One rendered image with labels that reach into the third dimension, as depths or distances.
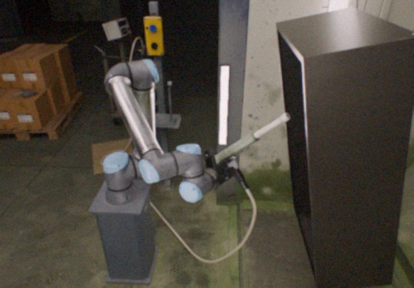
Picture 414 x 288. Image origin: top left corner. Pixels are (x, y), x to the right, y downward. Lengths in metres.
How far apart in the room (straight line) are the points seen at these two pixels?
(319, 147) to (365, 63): 0.33
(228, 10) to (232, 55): 0.29
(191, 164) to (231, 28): 1.20
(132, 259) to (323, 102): 1.56
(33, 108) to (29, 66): 0.54
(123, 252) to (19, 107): 2.49
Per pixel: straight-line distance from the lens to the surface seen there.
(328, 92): 1.14
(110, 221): 2.00
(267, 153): 2.53
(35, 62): 4.29
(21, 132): 4.32
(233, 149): 1.44
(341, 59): 1.11
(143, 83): 1.56
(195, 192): 1.19
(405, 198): 2.81
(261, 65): 2.22
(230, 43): 2.17
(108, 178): 1.88
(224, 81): 2.22
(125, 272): 2.33
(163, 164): 1.14
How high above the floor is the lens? 1.91
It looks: 30 degrees down
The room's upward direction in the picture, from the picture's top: straight up
